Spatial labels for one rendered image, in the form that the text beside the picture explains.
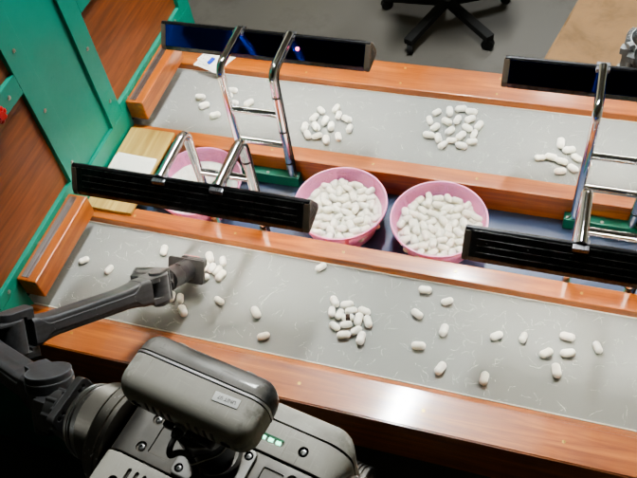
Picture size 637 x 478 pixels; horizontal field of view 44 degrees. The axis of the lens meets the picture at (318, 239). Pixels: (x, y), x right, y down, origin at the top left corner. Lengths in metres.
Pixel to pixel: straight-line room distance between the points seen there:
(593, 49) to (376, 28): 1.04
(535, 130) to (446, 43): 1.53
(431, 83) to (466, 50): 1.33
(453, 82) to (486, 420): 1.13
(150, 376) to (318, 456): 0.27
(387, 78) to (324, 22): 1.55
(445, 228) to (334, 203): 0.33
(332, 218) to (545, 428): 0.81
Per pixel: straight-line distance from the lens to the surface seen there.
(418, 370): 1.96
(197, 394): 0.96
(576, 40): 3.72
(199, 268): 2.09
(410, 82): 2.56
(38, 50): 2.20
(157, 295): 1.95
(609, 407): 1.96
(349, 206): 2.26
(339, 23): 4.08
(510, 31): 3.99
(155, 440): 1.17
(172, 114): 2.64
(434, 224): 2.21
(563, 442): 1.88
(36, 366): 1.44
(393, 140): 2.42
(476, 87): 2.54
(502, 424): 1.88
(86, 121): 2.41
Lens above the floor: 2.47
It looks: 52 degrees down
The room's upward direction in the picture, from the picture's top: 10 degrees counter-clockwise
